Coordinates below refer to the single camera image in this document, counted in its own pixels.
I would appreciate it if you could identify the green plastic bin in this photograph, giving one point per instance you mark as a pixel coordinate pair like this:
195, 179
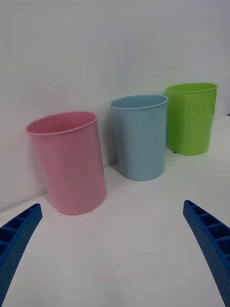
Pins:
191, 120

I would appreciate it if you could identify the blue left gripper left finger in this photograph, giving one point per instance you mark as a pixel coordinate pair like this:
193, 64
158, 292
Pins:
18, 239

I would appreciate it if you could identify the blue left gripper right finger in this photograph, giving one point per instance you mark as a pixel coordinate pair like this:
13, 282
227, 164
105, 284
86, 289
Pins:
208, 239

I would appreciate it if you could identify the pink plastic bin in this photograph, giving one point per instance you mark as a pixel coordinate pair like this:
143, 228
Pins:
69, 165

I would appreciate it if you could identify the pale blue plastic bin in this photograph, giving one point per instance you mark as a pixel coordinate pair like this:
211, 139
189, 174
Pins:
141, 139

